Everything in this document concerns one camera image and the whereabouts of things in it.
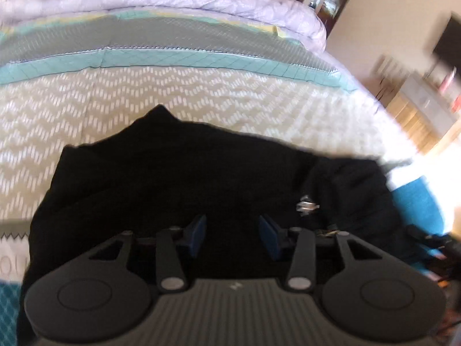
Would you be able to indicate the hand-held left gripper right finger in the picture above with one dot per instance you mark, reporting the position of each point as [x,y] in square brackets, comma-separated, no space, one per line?
[270,238]

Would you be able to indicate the black wall television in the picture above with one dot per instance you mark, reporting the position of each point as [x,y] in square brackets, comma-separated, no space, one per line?
[448,41]

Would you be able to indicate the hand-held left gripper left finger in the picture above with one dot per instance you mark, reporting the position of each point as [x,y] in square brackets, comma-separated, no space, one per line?
[196,233]

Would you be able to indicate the black pants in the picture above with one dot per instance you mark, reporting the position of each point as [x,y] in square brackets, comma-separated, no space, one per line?
[180,173]

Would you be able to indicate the white and wood dresser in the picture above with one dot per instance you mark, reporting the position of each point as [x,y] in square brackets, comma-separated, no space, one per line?
[421,108]

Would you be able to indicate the patterned teal beige bedsheet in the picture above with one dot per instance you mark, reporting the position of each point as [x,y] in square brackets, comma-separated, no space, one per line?
[108,97]

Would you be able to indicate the white slatted wall fixture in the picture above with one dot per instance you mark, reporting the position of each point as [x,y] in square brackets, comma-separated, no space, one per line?
[389,72]

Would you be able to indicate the red items on dresser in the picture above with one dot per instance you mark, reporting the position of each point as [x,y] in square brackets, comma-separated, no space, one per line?
[454,93]

